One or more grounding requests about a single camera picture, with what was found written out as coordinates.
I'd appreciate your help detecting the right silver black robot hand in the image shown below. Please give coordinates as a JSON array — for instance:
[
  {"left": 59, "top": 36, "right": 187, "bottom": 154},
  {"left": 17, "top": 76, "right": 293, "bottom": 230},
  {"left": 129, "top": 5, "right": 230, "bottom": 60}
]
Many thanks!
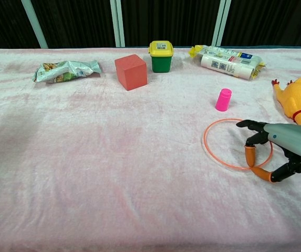
[{"left": 235, "top": 119, "right": 301, "bottom": 184}]

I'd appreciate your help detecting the white wrapped roll package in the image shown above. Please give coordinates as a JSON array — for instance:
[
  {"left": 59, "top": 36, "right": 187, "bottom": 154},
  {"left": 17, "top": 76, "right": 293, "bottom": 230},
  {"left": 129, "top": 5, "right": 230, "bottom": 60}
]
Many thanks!
[{"left": 188, "top": 45, "right": 268, "bottom": 81}]

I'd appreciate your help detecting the crumpled green snack bag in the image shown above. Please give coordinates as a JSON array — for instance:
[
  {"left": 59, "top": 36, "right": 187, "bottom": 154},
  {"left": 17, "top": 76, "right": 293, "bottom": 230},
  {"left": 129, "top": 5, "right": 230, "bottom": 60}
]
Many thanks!
[{"left": 32, "top": 59, "right": 103, "bottom": 84}]

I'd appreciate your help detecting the green tub with yellow lid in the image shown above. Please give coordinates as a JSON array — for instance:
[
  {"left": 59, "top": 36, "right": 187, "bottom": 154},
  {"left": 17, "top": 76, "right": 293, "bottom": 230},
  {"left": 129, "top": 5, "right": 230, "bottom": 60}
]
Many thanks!
[{"left": 149, "top": 40, "right": 174, "bottom": 74}]

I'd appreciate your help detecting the thin orange plastic ring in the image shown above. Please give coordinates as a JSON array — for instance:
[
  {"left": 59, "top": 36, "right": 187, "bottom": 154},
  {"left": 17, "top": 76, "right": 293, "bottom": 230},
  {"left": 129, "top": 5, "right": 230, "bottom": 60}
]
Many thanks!
[{"left": 202, "top": 118, "right": 274, "bottom": 171}]

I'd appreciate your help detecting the red foam cube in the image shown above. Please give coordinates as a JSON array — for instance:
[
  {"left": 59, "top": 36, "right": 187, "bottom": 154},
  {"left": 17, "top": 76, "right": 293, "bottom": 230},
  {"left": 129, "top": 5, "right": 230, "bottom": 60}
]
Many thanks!
[{"left": 114, "top": 54, "right": 148, "bottom": 91}]

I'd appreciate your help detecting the yellow rubber chicken toy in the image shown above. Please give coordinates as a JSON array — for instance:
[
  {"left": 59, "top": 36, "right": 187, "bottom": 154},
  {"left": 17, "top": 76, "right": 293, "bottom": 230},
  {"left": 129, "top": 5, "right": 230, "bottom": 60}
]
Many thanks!
[{"left": 271, "top": 77, "right": 301, "bottom": 130}]

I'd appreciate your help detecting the pink plush table cloth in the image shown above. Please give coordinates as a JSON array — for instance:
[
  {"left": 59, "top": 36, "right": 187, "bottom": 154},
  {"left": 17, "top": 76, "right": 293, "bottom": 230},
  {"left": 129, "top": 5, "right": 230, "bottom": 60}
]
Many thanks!
[{"left": 0, "top": 46, "right": 301, "bottom": 252}]

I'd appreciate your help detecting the pink plastic cup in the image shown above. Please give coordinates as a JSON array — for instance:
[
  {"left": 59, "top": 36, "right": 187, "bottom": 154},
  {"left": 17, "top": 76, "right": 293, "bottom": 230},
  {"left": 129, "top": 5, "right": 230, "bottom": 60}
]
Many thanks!
[{"left": 215, "top": 88, "right": 233, "bottom": 113}]

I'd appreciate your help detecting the white metal frame post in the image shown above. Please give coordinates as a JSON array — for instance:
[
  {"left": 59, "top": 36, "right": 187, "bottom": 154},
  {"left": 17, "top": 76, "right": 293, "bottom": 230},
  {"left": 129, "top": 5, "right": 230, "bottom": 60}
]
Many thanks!
[
  {"left": 20, "top": 0, "right": 49, "bottom": 49},
  {"left": 211, "top": 0, "right": 232, "bottom": 47},
  {"left": 110, "top": 0, "right": 126, "bottom": 48}
]

